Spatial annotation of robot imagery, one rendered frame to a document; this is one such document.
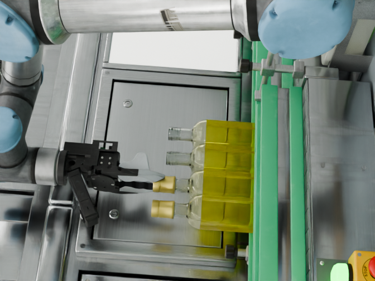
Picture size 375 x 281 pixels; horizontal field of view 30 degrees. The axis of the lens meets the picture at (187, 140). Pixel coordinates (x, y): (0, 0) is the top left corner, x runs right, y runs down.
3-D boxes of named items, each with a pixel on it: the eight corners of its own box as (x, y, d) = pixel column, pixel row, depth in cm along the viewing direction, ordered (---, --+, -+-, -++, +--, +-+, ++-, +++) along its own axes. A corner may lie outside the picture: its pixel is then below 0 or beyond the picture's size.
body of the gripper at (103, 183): (121, 141, 141) (62, 136, 141) (116, 179, 137) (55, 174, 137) (123, 158, 148) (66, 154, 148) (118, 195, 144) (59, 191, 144)
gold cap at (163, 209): (173, 222, 138) (150, 221, 138) (174, 208, 140) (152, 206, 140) (173, 211, 135) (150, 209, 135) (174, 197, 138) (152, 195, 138)
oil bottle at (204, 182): (291, 187, 145) (188, 179, 145) (296, 174, 140) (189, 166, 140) (291, 212, 142) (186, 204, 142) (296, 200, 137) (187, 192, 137)
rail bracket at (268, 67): (293, 93, 147) (234, 89, 147) (308, 45, 133) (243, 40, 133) (293, 105, 146) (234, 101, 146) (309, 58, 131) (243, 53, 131)
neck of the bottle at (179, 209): (186, 207, 140) (162, 205, 140) (187, 200, 137) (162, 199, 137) (185, 221, 138) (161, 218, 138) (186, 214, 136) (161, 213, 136)
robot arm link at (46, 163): (33, 174, 137) (39, 192, 144) (56, 175, 137) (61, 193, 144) (39, 140, 140) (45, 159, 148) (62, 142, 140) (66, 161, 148)
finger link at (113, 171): (136, 165, 137) (93, 165, 138) (136, 172, 136) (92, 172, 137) (141, 176, 141) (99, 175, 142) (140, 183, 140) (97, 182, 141)
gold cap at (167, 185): (175, 180, 143) (154, 179, 143) (176, 173, 140) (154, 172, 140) (174, 196, 142) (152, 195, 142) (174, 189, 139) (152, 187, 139)
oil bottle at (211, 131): (291, 137, 150) (191, 130, 150) (295, 124, 145) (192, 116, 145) (291, 160, 148) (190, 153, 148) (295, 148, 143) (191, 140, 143)
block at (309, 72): (328, 91, 146) (295, 88, 146) (339, 64, 138) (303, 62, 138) (329, 105, 144) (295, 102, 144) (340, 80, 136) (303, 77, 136)
